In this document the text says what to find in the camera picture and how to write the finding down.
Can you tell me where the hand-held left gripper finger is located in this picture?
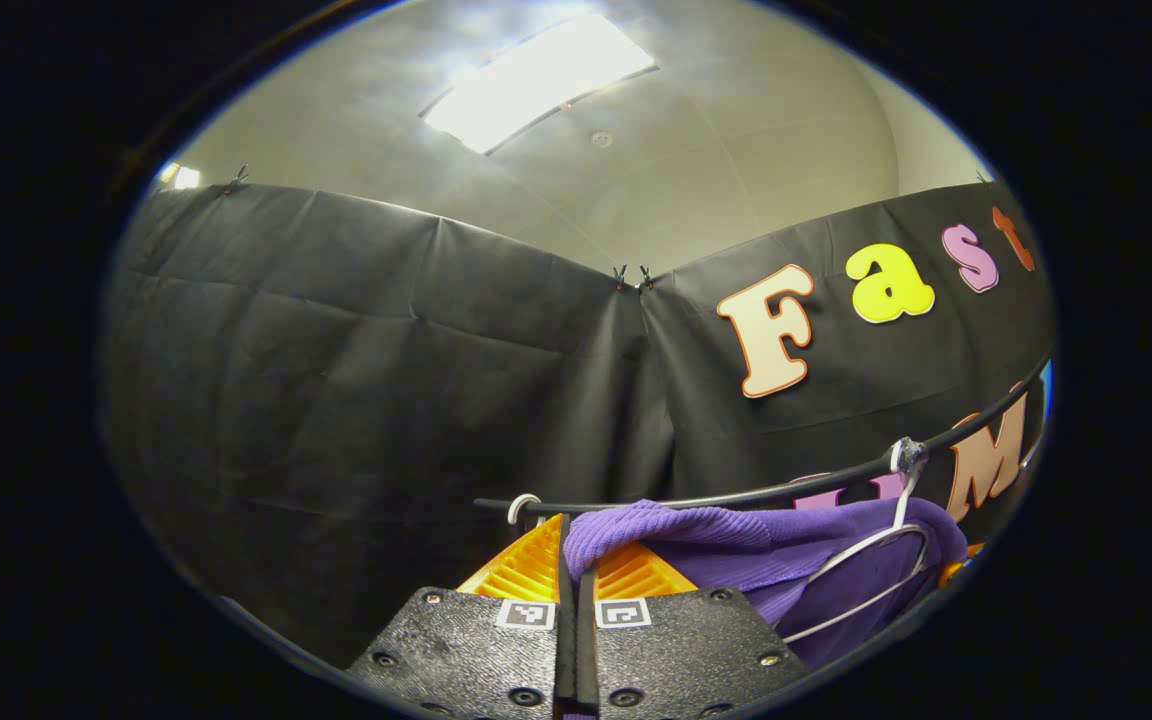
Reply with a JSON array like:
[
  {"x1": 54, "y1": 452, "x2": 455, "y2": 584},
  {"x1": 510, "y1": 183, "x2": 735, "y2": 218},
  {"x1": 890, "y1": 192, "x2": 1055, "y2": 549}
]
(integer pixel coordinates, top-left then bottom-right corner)
[
  {"x1": 346, "y1": 513, "x2": 577, "y2": 720},
  {"x1": 576, "y1": 540, "x2": 812, "y2": 720}
]

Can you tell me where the purple shirt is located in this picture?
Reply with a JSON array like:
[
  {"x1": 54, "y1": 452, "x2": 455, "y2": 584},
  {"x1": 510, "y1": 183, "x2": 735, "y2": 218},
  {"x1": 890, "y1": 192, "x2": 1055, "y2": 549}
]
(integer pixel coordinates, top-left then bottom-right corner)
[{"x1": 563, "y1": 498, "x2": 969, "y2": 669}]

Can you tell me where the white hanger with wrapped hook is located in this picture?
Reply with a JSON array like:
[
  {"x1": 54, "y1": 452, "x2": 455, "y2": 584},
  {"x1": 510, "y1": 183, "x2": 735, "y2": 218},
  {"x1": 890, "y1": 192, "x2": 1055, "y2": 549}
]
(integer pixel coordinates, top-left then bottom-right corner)
[{"x1": 776, "y1": 437, "x2": 932, "y2": 644}]

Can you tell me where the black clothes rack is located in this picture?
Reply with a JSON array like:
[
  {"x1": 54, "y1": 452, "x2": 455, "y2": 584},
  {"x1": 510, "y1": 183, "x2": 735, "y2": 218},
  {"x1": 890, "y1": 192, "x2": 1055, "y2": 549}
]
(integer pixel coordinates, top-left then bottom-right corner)
[{"x1": 474, "y1": 350, "x2": 1052, "y2": 521}]

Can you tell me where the black backdrop cloth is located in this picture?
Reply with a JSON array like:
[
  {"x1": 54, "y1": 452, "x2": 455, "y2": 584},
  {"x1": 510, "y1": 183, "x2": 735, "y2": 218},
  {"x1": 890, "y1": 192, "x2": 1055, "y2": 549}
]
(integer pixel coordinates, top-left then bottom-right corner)
[{"x1": 101, "y1": 180, "x2": 1057, "y2": 671}]

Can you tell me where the large ceiling light panel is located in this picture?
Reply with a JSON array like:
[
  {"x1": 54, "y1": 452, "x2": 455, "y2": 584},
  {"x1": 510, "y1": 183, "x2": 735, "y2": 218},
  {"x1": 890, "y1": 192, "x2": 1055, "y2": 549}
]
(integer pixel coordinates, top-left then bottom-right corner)
[{"x1": 421, "y1": 12, "x2": 659, "y2": 156}]

